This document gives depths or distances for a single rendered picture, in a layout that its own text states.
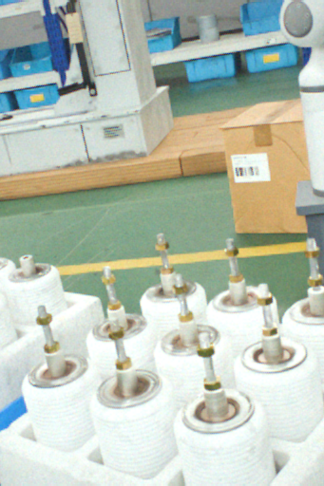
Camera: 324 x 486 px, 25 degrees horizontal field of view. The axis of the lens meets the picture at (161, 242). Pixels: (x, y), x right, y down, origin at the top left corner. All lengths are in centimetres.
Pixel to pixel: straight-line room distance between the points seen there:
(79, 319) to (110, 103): 171
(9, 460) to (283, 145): 119
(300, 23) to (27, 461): 73
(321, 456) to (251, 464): 9
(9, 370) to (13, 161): 189
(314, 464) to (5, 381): 55
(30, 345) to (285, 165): 95
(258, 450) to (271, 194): 125
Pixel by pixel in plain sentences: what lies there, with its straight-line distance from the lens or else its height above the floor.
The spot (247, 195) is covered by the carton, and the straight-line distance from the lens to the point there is 195.
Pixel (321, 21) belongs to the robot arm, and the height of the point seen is 58.
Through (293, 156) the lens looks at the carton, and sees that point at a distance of 187.
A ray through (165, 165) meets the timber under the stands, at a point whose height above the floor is 5.
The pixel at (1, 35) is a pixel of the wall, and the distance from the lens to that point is 987.
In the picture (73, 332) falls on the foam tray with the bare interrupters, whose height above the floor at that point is 15.
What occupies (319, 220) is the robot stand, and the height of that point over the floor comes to 27.
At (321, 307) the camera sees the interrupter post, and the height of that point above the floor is 26.
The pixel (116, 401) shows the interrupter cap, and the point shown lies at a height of 25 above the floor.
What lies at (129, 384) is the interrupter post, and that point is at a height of 26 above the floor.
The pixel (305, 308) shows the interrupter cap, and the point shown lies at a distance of 93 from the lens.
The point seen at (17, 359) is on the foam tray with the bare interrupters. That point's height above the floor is 16.
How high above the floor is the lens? 66
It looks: 19 degrees down
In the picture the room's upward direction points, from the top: 11 degrees counter-clockwise
